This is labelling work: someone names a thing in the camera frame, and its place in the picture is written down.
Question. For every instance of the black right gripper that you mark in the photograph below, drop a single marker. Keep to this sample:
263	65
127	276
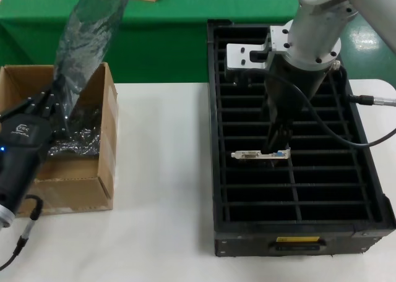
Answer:
294	87

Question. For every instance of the crinkled silver antistatic bag bundle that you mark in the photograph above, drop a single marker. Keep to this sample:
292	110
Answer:
80	139

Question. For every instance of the black slotted container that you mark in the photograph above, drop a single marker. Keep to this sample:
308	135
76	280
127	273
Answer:
309	223

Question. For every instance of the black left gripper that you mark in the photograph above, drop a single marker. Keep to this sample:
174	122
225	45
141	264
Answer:
18	146

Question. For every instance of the large open brown cardboard box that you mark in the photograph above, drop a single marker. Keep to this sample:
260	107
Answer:
105	139

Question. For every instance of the translucent dark antistatic bag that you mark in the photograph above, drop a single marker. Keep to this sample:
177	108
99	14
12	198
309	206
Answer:
89	47

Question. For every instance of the green tablecloth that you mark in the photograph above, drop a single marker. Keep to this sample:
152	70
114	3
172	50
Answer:
170	47

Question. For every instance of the graphics card with metal bracket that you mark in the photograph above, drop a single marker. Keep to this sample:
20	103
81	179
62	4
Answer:
247	154

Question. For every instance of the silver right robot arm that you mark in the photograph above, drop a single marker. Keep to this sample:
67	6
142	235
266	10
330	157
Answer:
321	22

